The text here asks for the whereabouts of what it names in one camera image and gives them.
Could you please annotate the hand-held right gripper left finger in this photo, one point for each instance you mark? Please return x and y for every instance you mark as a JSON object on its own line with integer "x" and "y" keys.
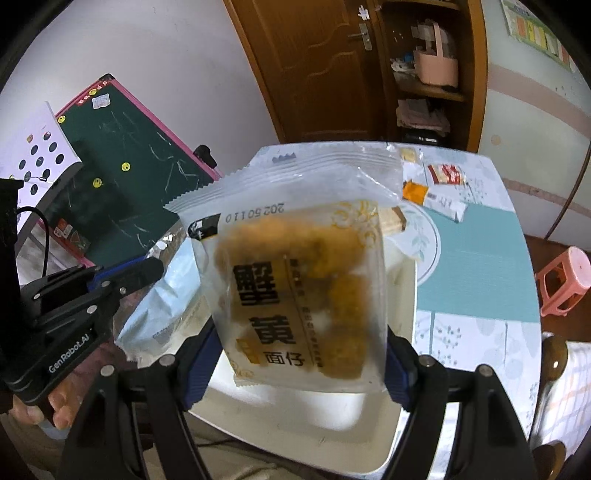
{"x": 199, "y": 369}

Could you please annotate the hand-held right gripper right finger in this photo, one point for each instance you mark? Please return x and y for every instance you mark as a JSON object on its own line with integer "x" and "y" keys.
{"x": 398, "y": 376}

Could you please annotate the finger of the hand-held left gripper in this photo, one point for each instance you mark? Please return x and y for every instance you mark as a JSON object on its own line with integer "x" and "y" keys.
{"x": 138, "y": 273}
{"x": 102, "y": 275}

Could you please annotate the silver clear snack packet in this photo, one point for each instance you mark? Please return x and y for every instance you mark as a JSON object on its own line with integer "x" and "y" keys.
{"x": 161, "y": 304}

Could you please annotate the white plastic tray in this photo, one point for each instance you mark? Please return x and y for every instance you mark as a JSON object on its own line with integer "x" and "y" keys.
{"x": 323, "y": 429}

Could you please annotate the clear packet of golden snacks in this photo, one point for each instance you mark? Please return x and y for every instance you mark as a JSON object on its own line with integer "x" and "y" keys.
{"x": 286, "y": 295}

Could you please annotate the orange and white snack packet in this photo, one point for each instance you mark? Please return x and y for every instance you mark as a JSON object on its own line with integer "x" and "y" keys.
{"x": 431, "y": 197}

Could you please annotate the person's left hand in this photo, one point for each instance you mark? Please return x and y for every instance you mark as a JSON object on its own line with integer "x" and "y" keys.
{"x": 62, "y": 408}

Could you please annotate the small red patterned box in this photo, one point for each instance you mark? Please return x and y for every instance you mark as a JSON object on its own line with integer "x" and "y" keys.
{"x": 69, "y": 235}

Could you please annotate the person's beige clothing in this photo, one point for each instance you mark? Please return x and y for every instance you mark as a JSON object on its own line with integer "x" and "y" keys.
{"x": 27, "y": 454}

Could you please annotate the printed teal and white tablecloth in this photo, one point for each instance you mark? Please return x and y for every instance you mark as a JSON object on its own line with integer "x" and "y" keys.
{"x": 475, "y": 277}

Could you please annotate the black easel knob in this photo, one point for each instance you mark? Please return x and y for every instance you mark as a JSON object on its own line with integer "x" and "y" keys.
{"x": 205, "y": 155}

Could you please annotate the white board with coloured dots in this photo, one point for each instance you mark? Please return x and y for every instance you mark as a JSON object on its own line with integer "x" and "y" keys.
{"x": 32, "y": 138}

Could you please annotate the tan snack packet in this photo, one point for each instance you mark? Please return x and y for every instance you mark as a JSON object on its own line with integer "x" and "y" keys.
{"x": 395, "y": 220}

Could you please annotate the wooden chair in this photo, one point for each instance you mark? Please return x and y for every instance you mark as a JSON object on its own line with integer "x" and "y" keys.
{"x": 554, "y": 360}

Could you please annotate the checked chair cloth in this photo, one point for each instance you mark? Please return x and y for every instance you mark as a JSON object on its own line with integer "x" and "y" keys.
{"x": 565, "y": 406}

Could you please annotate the white sticker on chalkboard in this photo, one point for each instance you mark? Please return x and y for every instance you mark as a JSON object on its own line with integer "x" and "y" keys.
{"x": 100, "y": 100}

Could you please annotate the pink plastic stool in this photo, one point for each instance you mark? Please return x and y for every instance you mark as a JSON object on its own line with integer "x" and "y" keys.
{"x": 570, "y": 263}

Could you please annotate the red and white snack packet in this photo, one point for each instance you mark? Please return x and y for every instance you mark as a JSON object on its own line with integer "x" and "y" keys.
{"x": 445, "y": 175}

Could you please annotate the clear packet of yellow biscuits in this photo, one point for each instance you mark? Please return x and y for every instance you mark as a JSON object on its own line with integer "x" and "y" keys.
{"x": 409, "y": 155}

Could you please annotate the brown wooden door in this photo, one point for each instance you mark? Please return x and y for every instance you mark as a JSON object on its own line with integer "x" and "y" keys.
{"x": 300, "y": 69}

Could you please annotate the stack of papers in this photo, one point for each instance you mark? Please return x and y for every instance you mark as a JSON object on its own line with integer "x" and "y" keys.
{"x": 422, "y": 115}

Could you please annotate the white wardrobe with pink stripe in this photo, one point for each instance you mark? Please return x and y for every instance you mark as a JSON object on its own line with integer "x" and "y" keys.
{"x": 531, "y": 138}

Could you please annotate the pink basket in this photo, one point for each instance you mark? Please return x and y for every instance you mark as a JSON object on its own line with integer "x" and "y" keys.
{"x": 436, "y": 69}

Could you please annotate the small clutter on shelf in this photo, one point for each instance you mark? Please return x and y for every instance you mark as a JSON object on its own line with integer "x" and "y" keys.
{"x": 402, "y": 63}

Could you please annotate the brown wooden shelf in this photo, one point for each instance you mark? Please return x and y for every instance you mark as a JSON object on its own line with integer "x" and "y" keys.
{"x": 471, "y": 69}

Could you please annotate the green chalkboard with pink frame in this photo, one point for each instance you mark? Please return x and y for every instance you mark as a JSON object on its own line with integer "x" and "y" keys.
{"x": 138, "y": 175}

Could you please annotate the wall poster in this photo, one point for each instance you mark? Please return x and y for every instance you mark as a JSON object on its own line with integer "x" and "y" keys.
{"x": 535, "y": 32}

